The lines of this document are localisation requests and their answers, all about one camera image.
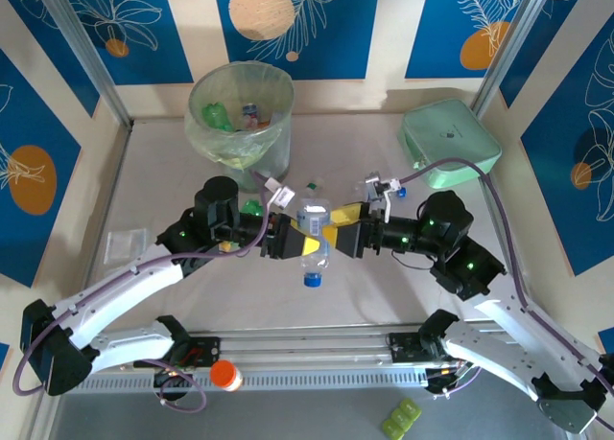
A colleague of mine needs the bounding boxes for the pale blue label bottle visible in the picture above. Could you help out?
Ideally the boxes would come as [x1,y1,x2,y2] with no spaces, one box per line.
[295,197,333,288]

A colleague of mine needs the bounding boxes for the green bottle yellow cap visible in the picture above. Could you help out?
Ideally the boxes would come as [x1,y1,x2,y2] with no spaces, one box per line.
[218,197,265,252]
[203,102,234,132]

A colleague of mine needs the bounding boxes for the mesh waste bin with bag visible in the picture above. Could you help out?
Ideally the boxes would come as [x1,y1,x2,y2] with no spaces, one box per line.
[184,60,296,168]

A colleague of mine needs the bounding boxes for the mint green zip case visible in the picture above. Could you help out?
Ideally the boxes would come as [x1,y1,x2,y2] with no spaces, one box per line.
[396,98,504,191]

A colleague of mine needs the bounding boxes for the clear zip bag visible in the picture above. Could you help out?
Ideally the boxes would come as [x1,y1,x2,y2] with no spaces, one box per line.
[106,228,148,268]

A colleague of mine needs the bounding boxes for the orange lid jar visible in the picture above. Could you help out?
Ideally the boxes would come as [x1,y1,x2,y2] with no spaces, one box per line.
[208,359,244,393]

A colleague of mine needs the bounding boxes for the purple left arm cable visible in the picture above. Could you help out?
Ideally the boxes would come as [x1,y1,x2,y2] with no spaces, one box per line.
[12,170,277,415]

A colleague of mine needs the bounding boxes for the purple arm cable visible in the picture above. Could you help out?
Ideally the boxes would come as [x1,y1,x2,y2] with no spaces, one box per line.
[397,157,614,398]
[12,170,277,415]

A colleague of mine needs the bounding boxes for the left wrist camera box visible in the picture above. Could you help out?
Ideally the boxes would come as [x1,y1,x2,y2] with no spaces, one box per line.
[261,176,298,210]

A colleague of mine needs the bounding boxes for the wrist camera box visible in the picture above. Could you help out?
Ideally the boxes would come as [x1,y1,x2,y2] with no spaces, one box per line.
[363,170,402,211]
[261,176,298,210]

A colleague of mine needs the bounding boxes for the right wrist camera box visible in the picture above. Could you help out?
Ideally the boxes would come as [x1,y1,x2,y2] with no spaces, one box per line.
[363,170,402,211]

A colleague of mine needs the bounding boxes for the wire mesh waste bin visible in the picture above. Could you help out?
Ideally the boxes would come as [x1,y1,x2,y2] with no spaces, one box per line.
[184,60,296,192]

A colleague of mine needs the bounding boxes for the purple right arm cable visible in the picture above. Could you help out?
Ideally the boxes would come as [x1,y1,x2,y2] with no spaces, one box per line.
[397,157,614,398]

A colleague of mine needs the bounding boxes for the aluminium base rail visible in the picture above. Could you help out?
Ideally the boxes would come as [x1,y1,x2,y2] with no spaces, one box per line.
[40,322,570,377]

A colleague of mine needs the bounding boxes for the aluminium side rail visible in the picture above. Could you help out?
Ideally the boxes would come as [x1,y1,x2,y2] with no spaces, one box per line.
[66,121,134,336]

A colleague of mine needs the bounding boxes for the grey slotted cable duct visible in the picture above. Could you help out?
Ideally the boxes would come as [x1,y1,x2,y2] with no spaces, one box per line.
[56,368,431,394]

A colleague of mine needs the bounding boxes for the aluminium frame post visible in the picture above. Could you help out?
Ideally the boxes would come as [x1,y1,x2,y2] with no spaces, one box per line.
[33,0,134,128]
[471,0,551,118]

